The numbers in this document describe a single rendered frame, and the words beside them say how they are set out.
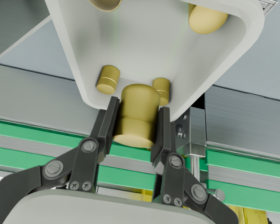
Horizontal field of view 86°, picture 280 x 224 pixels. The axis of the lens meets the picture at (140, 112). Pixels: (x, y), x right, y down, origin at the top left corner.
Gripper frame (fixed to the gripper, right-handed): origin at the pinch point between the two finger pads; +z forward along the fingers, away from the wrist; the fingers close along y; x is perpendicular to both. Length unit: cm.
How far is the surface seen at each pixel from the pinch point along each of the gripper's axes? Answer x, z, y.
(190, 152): -9.9, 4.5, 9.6
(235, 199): -13.8, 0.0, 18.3
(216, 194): -6.7, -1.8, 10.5
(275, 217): -43, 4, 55
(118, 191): -39.1, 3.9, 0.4
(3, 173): -39, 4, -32
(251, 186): -13.6, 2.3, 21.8
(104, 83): -7.2, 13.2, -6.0
